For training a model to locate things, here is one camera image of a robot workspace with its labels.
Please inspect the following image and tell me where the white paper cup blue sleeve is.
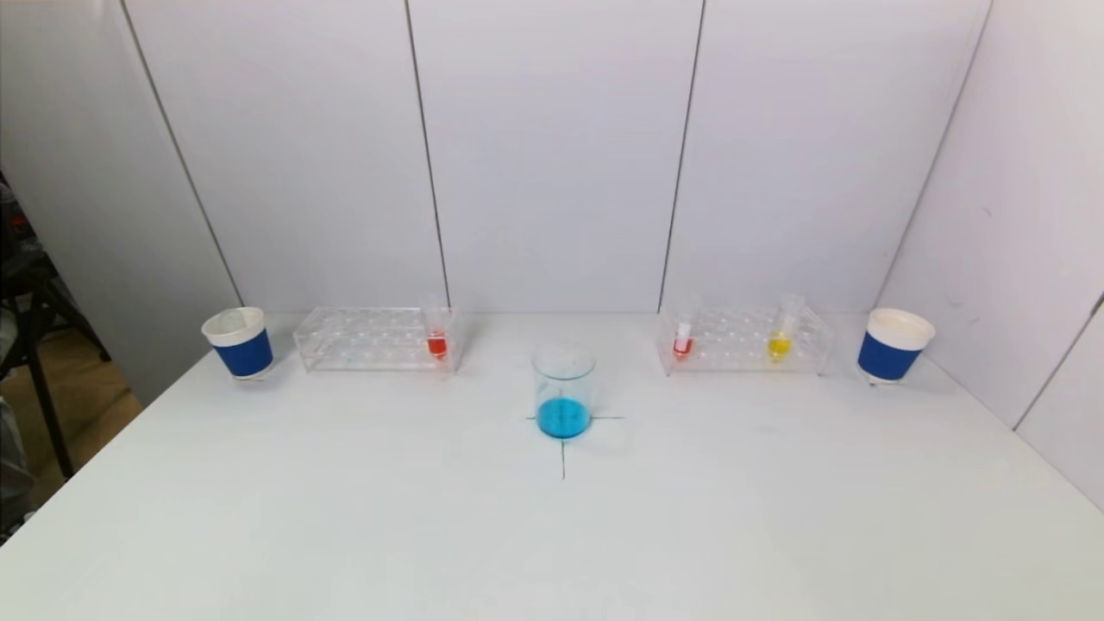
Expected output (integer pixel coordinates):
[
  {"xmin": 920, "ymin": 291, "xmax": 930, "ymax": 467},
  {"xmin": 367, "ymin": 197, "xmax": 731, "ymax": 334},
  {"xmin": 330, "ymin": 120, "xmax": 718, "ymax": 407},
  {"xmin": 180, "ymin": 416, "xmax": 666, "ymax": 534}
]
[
  {"xmin": 856, "ymin": 307, "xmax": 937, "ymax": 385},
  {"xmin": 201, "ymin": 306, "xmax": 276, "ymax": 381}
]

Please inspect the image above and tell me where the clear acrylic test tube rack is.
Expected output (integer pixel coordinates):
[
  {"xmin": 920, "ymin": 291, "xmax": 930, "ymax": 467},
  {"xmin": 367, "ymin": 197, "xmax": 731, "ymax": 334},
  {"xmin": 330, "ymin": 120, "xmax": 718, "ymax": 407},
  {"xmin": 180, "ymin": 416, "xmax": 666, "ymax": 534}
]
[
  {"xmin": 655, "ymin": 304, "xmax": 836, "ymax": 377},
  {"xmin": 293, "ymin": 306, "xmax": 461, "ymax": 373}
]

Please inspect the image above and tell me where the grey fabric bundle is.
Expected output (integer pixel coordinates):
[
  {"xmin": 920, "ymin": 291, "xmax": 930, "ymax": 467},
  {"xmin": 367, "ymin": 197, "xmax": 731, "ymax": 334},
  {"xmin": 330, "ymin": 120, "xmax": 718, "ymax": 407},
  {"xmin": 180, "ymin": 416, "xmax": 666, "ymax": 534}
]
[{"xmin": 0, "ymin": 398, "xmax": 35, "ymax": 527}]

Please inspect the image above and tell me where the yellow pigment test tube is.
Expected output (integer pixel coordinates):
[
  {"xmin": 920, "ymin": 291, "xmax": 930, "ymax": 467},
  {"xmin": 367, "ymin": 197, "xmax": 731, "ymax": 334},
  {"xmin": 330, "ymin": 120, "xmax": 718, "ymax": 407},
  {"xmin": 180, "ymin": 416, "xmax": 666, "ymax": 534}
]
[{"xmin": 766, "ymin": 292, "xmax": 806, "ymax": 363}]

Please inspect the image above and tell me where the white-labelled red pigment test tube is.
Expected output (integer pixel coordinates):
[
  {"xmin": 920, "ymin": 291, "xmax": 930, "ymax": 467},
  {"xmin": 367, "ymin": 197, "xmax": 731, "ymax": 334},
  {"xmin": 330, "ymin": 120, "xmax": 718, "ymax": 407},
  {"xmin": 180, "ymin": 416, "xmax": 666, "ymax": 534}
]
[{"xmin": 672, "ymin": 293, "xmax": 702, "ymax": 361}]

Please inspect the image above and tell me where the clear glass beaker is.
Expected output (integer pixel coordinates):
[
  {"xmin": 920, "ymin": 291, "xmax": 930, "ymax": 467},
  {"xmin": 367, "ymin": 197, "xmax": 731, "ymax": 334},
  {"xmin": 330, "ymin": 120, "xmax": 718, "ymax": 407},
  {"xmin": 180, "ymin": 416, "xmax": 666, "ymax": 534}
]
[{"xmin": 531, "ymin": 345, "xmax": 597, "ymax": 439}]

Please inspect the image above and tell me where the black metal stool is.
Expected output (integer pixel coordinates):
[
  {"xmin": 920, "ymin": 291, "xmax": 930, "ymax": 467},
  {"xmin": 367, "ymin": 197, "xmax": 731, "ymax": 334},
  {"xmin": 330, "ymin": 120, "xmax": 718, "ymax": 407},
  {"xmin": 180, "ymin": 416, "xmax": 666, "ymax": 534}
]
[{"xmin": 0, "ymin": 172, "xmax": 113, "ymax": 480}]

